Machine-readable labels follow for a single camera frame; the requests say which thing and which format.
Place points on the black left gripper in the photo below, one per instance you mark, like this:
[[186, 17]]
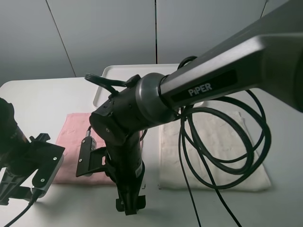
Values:
[[16, 182]]

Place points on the pink towel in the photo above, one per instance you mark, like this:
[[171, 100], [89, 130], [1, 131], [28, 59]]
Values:
[[71, 136]]

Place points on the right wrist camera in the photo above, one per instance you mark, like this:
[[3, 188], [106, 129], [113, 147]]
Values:
[[91, 159]]

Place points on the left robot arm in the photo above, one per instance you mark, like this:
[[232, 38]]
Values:
[[9, 128]]

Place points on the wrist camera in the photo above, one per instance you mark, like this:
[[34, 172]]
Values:
[[91, 159], [47, 159]]

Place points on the white rectangular plastic tray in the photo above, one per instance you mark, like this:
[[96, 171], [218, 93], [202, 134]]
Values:
[[124, 72]]

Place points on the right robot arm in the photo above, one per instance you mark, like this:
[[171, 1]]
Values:
[[268, 55]]

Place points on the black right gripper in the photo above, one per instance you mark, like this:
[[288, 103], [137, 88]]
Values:
[[126, 169]]

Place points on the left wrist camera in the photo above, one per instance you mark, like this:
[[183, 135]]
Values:
[[47, 159]]

